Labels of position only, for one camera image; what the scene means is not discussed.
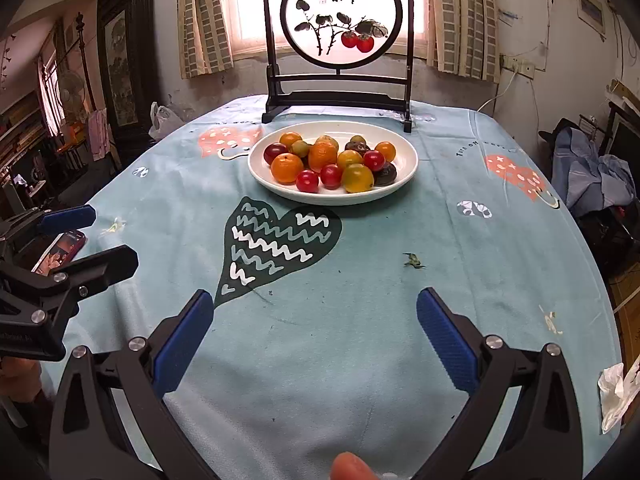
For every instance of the checked curtain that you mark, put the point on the checked curtain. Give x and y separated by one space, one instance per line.
462 20
205 20

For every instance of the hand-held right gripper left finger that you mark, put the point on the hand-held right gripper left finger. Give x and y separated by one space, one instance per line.
182 342

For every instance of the person's right hand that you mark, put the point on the person's right hand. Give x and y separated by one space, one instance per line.
352 467

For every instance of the white plastic bag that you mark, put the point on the white plastic bag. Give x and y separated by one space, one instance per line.
162 120

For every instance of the smartphone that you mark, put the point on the smartphone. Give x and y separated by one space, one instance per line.
62 250

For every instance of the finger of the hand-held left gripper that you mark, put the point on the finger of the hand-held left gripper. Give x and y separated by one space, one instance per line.
100 265
67 217

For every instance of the yellow green round fruit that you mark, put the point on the yellow green round fruit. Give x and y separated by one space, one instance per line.
357 178

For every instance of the standing fan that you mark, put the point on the standing fan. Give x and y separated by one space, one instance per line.
70 85

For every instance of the person's left hand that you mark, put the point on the person's left hand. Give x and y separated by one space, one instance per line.
20 377

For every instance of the dark cloth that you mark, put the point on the dark cloth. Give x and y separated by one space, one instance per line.
556 134

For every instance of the wall power outlet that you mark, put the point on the wall power outlet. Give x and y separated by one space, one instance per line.
517 66

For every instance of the round painted table screen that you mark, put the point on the round painted table screen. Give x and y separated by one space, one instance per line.
340 82

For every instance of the green grape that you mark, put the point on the green grape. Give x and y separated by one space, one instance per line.
356 139
300 149

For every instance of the large orange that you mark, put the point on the large orange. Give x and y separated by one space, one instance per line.
322 156
287 168

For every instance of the green fruit stem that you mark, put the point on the green fruit stem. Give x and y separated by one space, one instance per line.
413 260

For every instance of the dark red plum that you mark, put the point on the dark red plum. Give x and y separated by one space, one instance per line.
275 153

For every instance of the red cherry tomato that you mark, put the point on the red cherry tomato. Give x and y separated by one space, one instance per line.
331 176
373 160
307 181

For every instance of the pile of blue clothes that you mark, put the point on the pile of blue clothes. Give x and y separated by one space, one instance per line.
585 170

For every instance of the window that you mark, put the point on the window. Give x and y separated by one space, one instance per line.
247 5

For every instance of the pink cloth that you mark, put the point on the pink cloth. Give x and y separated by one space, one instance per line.
99 132

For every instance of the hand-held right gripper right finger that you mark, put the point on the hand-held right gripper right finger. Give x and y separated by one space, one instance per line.
447 342

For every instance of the crumpled white tissue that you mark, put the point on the crumpled white tissue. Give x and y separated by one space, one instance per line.
612 395

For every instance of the dark framed painting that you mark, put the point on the dark framed painting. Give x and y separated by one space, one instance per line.
120 60

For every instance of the light blue printed tablecloth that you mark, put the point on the light blue printed tablecloth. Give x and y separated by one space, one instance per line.
350 270

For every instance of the white oval plate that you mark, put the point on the white oval plate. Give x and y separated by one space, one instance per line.
260 172

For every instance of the framed wall picture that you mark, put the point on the framed wall picture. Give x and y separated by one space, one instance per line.
590 10

